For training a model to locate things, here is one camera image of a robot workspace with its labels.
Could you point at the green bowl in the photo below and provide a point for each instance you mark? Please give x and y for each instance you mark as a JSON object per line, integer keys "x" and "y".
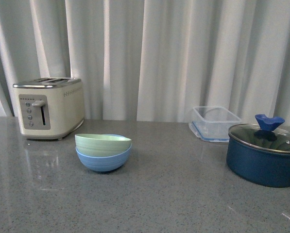
{"x": 101, "y": 145}

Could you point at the blue bowl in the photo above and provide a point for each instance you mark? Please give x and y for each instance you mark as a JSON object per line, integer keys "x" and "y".
{"x": 104, "y": 164}

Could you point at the white curtain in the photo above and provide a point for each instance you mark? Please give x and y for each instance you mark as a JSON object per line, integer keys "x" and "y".
{"x": 152, "y": 60}

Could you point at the clear plastic food container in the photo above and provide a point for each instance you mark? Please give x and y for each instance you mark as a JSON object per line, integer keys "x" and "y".
{"x": 211, "y": 123}

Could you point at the cream four-slot toaster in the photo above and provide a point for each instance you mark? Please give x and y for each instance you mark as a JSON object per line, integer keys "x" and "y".
{"x": 49, "y": 108}

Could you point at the glass lid with blue knob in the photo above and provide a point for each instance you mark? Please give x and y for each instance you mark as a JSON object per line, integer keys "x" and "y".
{"x": 265, "y": 135}

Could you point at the dark blue cooking pot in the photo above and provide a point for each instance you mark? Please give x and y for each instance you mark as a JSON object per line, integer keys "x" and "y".
{"x": 258, "y": 166}

